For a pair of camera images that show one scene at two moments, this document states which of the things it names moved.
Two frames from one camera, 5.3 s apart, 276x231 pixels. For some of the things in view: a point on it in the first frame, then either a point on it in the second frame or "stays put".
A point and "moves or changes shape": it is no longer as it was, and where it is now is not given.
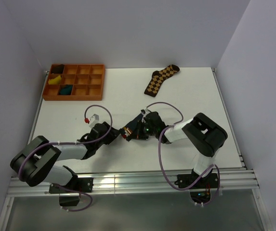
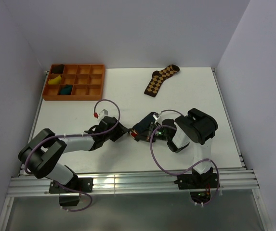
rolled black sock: [57, 69] stays put
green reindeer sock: [65, 89] stays put
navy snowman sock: [129, 131] moves or changes shape
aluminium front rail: [242, 179] stays put
